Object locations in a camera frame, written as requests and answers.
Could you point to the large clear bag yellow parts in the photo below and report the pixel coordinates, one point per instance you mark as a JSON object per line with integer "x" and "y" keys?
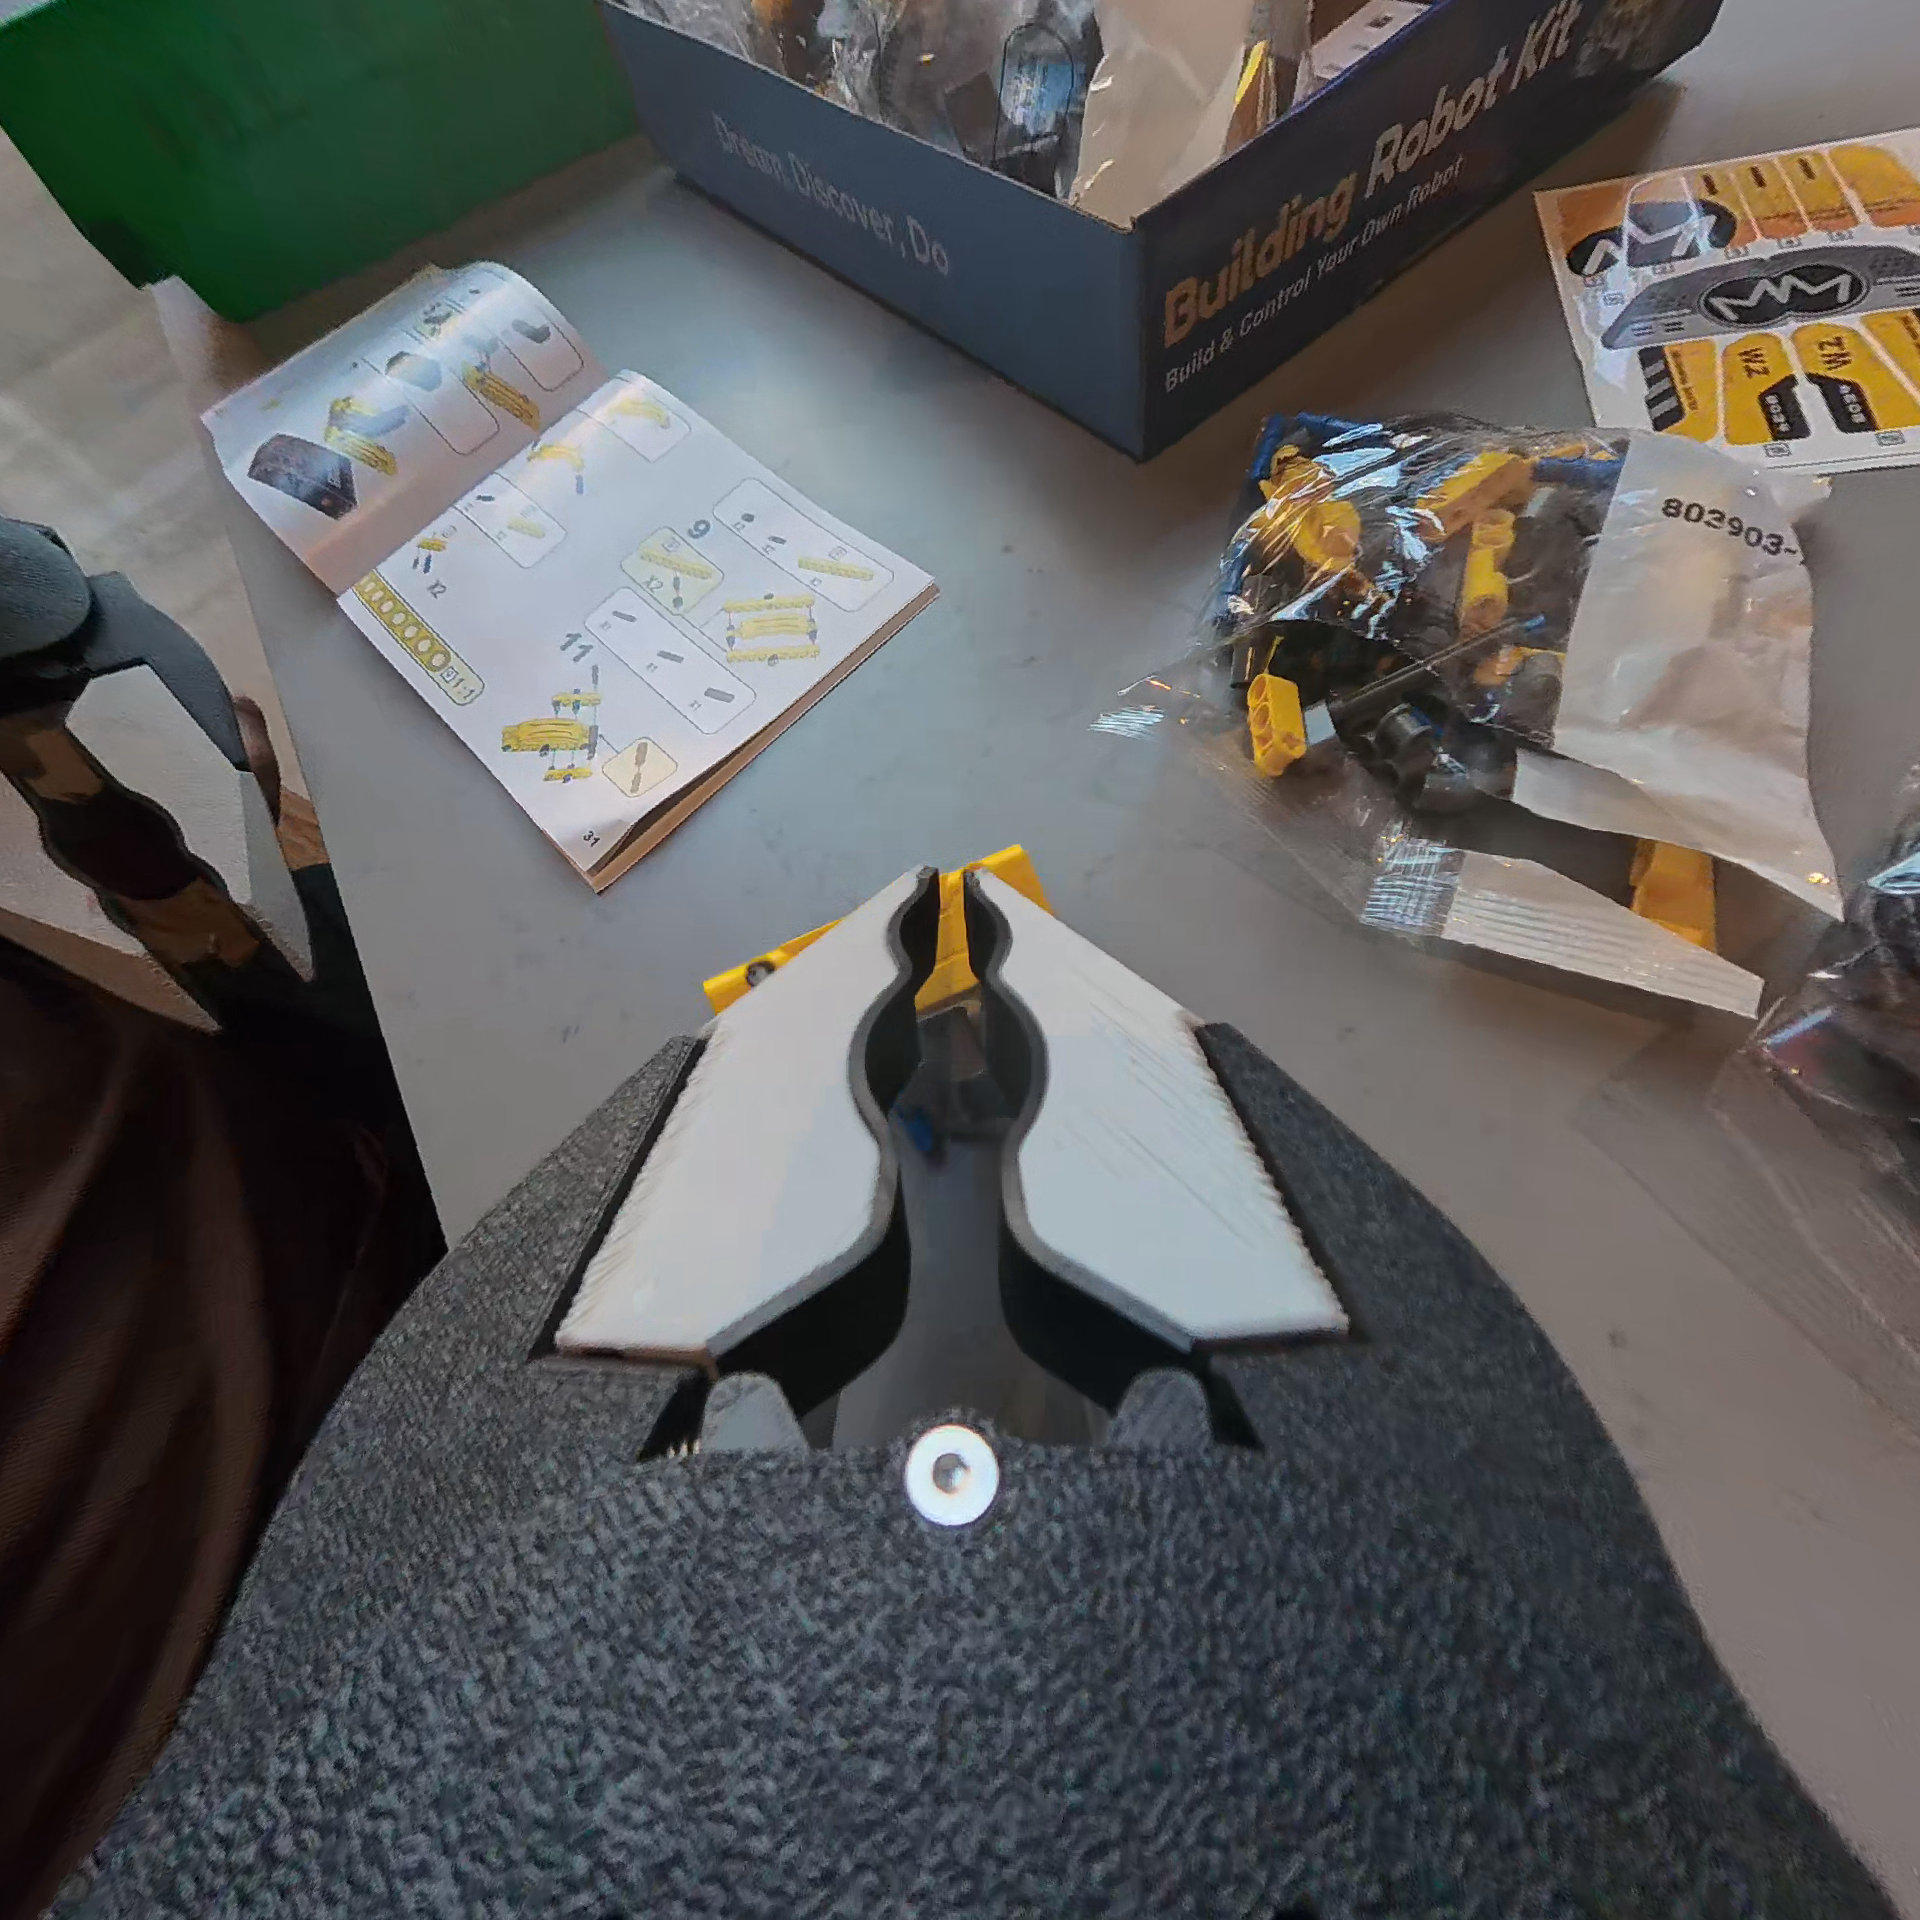
{"x": 1142, "y": 90}

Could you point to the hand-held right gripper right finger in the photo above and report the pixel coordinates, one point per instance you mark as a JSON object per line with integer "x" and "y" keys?
{"x": 1170, "y": 1188}

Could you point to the grey desk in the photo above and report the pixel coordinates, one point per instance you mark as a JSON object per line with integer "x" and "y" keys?
{"x": 1198, "y": 1052}

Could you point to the yellow beam panel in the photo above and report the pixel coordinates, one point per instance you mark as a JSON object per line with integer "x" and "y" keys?
{"x": 944, "y": 929}

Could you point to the white instruction booklet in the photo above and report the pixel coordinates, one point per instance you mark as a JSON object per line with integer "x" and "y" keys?
{"x": 628, "y": 597}

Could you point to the bag of yellow blue parts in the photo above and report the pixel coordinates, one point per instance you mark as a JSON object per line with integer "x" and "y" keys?
{"x": 1499, "y": 643}

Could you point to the grey angled connector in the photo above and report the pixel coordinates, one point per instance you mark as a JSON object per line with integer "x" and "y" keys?
{"x": 961, "y": 1067}

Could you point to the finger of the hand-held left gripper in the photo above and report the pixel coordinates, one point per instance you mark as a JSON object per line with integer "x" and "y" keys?
{"x": 72, "y": 929}
{"x": 196, "y": 798}

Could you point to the blue cardboard kit box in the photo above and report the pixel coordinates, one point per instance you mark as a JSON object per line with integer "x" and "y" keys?
{"x": 929, "y": 238}

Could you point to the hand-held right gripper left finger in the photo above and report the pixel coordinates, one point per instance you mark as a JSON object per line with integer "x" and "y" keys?
{"x": 735, "y": 1188}

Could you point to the bag of red black parts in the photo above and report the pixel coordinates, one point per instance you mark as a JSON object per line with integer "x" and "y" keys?
{"x": 1859, "y": 960}

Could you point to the person's brown sweater torso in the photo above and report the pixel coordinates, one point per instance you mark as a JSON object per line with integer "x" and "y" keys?
{"x": 150, "y": 1354}

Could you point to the yellow grey sticker sheet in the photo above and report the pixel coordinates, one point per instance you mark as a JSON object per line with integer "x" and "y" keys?
{"x": 1757, "y": 316}

